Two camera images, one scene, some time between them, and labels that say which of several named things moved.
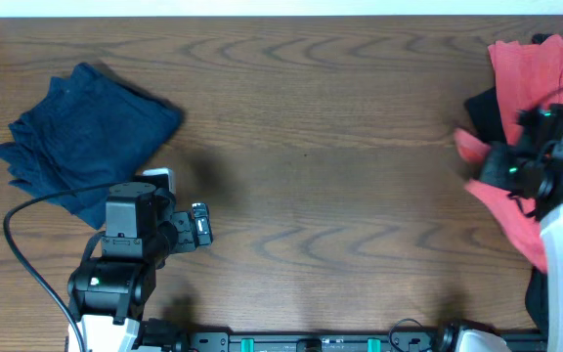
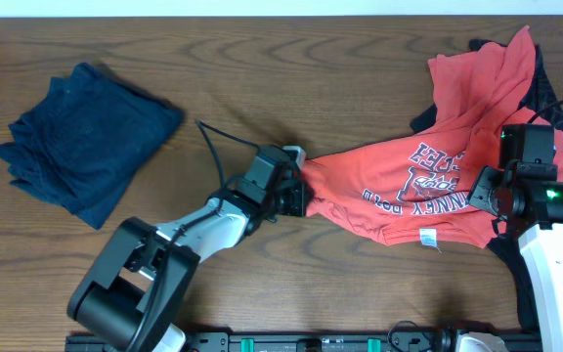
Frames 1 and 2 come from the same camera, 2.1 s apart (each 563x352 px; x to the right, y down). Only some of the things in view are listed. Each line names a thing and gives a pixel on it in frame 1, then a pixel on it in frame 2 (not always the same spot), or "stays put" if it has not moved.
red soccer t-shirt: (528, 72) -> (417, 190)
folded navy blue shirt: (88, 129) stays put
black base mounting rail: (328, 340) stays put
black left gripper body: (188, 240) -> (290, 203)
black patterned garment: (489, 113) -> (542, 102)
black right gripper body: (506, 170) -> (487, 191)
